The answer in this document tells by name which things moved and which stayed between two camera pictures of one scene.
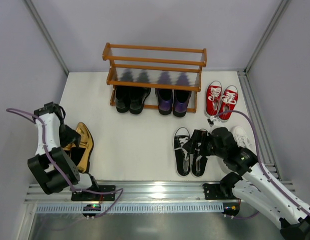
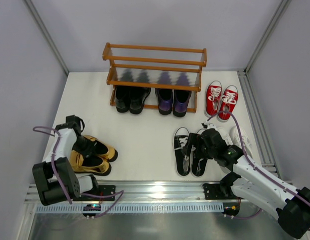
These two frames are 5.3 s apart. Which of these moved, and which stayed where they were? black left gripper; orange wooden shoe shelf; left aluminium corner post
Moved: black left gripper
Stayed: left aluminium corner post; orange wooden shoe shelf
